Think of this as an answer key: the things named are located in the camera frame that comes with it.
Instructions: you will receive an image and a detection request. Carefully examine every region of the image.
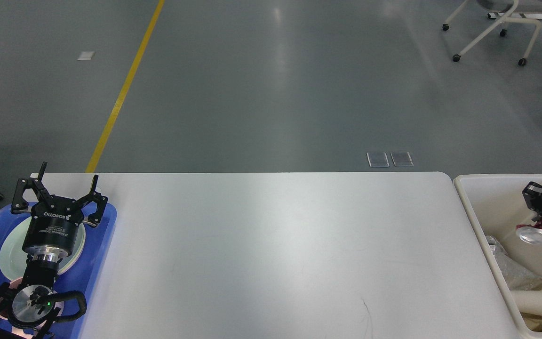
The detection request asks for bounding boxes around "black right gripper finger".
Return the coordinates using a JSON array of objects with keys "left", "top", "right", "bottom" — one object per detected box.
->
[{"left": 522, "top": 182, "right": 542, "bottom": 222}]

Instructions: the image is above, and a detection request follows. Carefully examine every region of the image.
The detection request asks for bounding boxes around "foil sheet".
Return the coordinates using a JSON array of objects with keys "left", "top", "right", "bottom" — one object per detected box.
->
[{"left": 485, "top": 236, "right": 542, "bottom": 291}]

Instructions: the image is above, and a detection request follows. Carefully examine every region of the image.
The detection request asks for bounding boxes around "white rolling chair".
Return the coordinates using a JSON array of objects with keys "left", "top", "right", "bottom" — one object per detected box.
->
[{"left": 441, "top": 0, "right": 542, "bottom": 67}]

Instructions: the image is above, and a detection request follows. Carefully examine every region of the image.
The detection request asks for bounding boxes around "brown paper bag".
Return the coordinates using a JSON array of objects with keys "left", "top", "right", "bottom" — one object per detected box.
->
[{"left": 521, "top": 313, "right": 542, "bottom": 332}]

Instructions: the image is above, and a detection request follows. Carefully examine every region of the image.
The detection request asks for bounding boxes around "beige plastic bin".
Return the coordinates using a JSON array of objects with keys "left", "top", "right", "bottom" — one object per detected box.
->
[{"left": 454, "top": 174, "right": 542, "bottom": 339}]

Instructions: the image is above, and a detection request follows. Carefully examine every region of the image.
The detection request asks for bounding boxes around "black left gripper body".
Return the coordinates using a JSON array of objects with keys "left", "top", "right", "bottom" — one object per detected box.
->
[{"left": 22, "top": 203, "right": 84, "bottom": 258}]

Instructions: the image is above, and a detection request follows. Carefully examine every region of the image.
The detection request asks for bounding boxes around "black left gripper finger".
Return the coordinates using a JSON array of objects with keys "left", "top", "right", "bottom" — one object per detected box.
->
[
  {"left": 11, "top": 162, "right": 53, "bottom": 215},
  {"left": 66, "top": 175, "right": 109, "bottom": 228}
]

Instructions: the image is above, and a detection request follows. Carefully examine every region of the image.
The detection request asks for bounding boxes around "mint green plate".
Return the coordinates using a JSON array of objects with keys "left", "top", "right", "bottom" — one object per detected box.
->
[{"left": 0, "top": 219, "right": 86, "bottom": 281}]

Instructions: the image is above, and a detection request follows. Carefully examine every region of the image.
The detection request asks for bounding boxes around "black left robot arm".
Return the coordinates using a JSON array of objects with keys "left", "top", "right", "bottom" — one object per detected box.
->
[{"left": 0, "top": 162, "right": 108, "bottom": 339}]

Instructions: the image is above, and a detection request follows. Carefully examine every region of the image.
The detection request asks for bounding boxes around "blue plastic tray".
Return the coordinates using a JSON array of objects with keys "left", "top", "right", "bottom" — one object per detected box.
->
[{"left": 0, "top": 206, "right": 117, "bottom": 339}]

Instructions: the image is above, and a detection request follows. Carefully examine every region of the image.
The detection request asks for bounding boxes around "white paper cup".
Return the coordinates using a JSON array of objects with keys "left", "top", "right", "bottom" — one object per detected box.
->
[{"left": 510, "top": 290, "right": 542, "bottom": 317}]

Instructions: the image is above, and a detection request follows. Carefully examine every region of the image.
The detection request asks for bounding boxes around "red foil wrapper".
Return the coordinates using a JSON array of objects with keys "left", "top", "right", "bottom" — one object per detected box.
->
[{"left": 516, "top": 221, "right": 542, "bottom": 245}]

